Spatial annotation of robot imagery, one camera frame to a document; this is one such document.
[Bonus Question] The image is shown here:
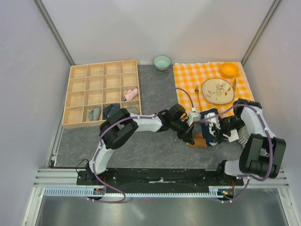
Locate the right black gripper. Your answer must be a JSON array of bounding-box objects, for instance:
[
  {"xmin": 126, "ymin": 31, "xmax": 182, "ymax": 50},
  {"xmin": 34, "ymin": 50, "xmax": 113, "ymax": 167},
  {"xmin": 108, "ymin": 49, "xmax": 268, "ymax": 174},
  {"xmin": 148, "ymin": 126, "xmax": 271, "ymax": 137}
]
[{"xmin": 211, "ymin": 115, "xmax": 246, "ymax": 143}]

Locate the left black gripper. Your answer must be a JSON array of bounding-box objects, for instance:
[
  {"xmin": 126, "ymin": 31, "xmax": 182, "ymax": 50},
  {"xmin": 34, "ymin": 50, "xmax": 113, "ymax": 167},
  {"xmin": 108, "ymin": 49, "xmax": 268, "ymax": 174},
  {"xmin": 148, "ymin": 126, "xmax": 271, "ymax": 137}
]
[{"xmin": 170, "ymin": 120, "xmax": 194, "ymax": 146}]

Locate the brown underwear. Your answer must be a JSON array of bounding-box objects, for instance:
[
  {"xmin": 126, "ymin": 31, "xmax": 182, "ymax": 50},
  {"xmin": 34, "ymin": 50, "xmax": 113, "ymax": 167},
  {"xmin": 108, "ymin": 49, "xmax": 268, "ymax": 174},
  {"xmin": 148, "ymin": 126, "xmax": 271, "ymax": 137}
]
[{"xmin": 186, "ymin": 133, "xmax": 208, "ymax": 148}]

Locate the white cloth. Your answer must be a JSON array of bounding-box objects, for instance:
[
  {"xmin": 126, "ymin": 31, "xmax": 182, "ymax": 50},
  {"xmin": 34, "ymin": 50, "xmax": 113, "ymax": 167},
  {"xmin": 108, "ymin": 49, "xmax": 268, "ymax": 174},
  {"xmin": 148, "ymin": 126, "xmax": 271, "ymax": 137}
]
[{"xmin": 224, "ymin": 129, "xmax": 239, "ymax": 143}]

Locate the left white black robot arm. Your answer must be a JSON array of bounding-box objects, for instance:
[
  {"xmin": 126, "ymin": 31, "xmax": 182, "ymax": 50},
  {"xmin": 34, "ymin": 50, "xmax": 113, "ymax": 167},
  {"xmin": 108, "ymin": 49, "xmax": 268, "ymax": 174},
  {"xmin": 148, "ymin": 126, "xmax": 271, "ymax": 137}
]
[{"xmin": 86, "ymin": 104, "xmax": 195, "ymax": 185}]

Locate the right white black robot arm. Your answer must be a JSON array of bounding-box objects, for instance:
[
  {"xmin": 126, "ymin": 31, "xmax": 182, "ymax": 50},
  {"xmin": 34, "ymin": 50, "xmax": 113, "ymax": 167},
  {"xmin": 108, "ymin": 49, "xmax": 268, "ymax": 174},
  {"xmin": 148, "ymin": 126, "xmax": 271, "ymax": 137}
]
[{"xmin": 210, "ymin": 98, "xmax": 286, "ymax": 186}]

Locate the navy blue underwear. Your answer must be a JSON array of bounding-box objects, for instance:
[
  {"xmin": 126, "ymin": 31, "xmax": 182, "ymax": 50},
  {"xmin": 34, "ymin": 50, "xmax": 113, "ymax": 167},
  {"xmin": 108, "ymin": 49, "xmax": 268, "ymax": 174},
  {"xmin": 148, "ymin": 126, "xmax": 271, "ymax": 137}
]
[{"xmin": 200, "ymin": 108, "xmax": 220, "ymax": 146}]

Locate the grey ribbed cup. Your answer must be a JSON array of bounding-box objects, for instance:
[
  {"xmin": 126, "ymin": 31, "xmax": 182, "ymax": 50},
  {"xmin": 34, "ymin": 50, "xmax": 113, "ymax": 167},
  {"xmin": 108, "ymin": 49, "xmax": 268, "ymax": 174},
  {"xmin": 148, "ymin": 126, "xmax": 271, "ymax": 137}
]
[{"xmin": 237, "ymin": 126, "xmax": 250, "ymax": 147}]

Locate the beige decorated plate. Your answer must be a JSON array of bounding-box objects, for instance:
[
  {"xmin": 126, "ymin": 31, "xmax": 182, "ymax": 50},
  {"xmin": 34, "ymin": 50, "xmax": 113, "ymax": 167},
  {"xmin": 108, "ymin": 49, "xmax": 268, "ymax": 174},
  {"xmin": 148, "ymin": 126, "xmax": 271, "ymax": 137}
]
[{"xmin": 201, "ymin": 78, "xmax": 235, "ymax": 105}]

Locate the gold knife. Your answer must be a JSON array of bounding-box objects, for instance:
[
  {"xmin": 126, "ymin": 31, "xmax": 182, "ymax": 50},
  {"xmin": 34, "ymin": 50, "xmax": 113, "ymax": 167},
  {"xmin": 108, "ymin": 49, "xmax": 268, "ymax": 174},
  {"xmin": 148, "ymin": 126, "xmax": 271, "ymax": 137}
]
[{"xmin": 232, "ymin": 78, "xmax": 237, "ymax": 93}]

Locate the gold fork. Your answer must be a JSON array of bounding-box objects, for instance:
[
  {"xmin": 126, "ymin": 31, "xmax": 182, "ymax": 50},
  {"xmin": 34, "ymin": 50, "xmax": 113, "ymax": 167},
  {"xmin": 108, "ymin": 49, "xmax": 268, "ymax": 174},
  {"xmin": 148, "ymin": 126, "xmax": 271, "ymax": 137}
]
[{"xmin": 194, "ymin": 84, "xmax": 202, "ymax": 111}]

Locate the orange checkered tablecloth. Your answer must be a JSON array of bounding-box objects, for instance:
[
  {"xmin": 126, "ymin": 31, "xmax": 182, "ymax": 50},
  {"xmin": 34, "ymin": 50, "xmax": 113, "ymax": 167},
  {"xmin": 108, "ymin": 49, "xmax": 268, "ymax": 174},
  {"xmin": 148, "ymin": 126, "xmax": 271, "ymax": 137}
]
[{"xmin": 173, "ymin": 61, "xmax": 262, "ymax": 120}]

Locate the orange bowl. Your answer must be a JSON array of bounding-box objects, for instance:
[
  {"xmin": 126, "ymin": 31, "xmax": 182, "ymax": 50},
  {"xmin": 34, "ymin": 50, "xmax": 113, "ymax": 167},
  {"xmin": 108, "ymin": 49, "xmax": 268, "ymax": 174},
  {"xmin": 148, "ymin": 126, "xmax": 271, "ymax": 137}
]
[{"xmin": 221, "ymin": 62, "xmax": 239, "ymax": 78}]

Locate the pink rolled cloth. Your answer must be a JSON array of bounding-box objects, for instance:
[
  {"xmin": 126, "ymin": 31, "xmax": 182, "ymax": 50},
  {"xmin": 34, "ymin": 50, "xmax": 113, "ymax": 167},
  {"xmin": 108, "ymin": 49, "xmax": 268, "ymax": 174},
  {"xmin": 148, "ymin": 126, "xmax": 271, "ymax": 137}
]
[{"xmin": 124, "ymin": 88, "xmax": 138, "ymax": 101}]

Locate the teal ceramic bowl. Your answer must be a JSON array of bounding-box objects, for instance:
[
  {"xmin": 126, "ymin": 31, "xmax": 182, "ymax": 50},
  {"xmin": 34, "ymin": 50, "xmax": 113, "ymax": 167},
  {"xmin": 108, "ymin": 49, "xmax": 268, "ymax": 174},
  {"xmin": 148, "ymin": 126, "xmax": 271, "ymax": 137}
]
[{"xmin": 153, "ymin": 56, "xmax": 171, "ymax": 71}]

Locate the striped dark rolled cloth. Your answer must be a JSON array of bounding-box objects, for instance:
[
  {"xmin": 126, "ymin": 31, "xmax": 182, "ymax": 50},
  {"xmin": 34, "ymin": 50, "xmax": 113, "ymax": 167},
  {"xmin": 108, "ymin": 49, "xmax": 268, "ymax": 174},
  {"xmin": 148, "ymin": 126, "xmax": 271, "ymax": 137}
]
[{"xmin": 103, "ymin": 104, "xmax": 120, "ymax": 120}]

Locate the light grey rolled cloth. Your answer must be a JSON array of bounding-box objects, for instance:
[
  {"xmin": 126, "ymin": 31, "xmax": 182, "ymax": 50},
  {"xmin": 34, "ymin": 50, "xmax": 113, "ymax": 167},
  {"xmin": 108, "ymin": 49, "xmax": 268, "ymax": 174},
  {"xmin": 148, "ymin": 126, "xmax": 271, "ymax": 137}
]
[{"xmin": 89, "ymin": 107, "xmax": 101, "ymax": 121}]

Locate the wooden compartment tray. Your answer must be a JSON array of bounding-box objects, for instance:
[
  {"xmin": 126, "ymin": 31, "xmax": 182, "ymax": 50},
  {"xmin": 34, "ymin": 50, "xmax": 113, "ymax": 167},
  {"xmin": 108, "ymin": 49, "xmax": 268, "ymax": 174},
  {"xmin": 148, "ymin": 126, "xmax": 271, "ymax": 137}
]
[{"xmin": 62, "ymin": 59, "xmax": 142, "ymax": 129}]

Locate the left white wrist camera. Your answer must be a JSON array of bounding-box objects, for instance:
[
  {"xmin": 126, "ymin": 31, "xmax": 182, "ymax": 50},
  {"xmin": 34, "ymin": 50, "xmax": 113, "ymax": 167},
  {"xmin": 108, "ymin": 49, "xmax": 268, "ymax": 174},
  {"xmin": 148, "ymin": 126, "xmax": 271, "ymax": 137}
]
[{"xmin": 187, "ymin": 112, "xmax": 201, "ymax": 126}]

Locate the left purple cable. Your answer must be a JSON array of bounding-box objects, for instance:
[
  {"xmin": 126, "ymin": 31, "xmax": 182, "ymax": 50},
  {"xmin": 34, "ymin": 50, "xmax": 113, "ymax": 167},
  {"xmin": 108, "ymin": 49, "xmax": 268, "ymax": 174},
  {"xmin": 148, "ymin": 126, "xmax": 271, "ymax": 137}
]
[{"xmin": 93, "ymin": 87, "xmax": 196, "ymax": 203}]

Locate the purple cable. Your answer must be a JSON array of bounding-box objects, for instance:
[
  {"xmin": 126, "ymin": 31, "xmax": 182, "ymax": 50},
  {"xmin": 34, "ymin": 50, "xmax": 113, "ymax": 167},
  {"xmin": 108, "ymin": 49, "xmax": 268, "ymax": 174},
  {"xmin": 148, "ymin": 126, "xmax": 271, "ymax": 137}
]
[
  {"xmin": 93, "ymin": 87, "xmax": 196, "ymax": 203},
  {"xmin": 198, "ymin": 105, "xmax": 275, "ymax": 203}
]

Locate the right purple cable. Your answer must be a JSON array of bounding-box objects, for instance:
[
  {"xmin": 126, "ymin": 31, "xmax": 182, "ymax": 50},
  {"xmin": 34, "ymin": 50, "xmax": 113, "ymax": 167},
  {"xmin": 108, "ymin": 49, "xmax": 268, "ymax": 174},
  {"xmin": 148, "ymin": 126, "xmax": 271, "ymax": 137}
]
[{"xmin": 198, "ymin": 105, "xmax": 275, "ymax": 203}]

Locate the grey cable duct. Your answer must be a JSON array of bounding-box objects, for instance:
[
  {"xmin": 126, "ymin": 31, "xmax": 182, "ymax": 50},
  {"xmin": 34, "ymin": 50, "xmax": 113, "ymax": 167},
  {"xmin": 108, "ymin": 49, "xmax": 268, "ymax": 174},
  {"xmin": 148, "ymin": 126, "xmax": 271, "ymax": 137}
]
[{"xmin": 44, "ymin": 187, "xmax": 229, "ymax": 198}]

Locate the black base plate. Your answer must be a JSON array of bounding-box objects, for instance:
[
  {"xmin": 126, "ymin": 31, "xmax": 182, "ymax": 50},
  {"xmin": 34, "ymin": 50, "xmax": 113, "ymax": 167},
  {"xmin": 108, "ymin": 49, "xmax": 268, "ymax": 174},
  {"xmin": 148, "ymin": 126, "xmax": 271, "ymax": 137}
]
[{"xmin": 76, "ymin": 167, "xmax": 245, "ymax": 194}]

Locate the right aluminium corner post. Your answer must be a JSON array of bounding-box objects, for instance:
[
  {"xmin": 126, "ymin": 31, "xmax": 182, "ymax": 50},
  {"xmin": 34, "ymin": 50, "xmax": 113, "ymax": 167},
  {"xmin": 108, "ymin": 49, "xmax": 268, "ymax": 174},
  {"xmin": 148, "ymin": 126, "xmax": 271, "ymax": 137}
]
[{"xmin": 240, "ymin": 0, "xmax": 282, "ymax": 66}]

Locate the aluminium corner post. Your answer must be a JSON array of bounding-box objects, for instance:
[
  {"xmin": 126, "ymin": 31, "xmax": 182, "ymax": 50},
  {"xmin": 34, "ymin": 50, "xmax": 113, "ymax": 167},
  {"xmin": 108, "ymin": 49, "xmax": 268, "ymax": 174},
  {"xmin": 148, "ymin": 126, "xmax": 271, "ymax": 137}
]
[
  {"xmin": 33, "ymin": 0, "xmax": 75, "ymax": 66},
  {"xmin": 240, "ymin": 0, "xmax": 282, "ymax": 66}
]

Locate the aluminium frame rail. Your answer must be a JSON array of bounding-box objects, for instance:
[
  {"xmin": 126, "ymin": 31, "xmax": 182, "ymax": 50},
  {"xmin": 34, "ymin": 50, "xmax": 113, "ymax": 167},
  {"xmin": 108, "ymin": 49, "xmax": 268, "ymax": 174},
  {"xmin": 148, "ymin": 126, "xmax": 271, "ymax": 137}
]
[{"xmin": 34, "ymin": 169, "xmax": 289, "ymax": 188}]

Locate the left aluminium corner post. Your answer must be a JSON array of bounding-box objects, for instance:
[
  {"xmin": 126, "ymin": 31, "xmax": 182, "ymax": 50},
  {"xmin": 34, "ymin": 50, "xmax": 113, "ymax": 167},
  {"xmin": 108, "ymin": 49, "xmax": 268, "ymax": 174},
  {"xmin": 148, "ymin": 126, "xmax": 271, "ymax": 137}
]
[{"xmin": 33, "ymin": 0, "xmax": 75, "ymax": 66}]

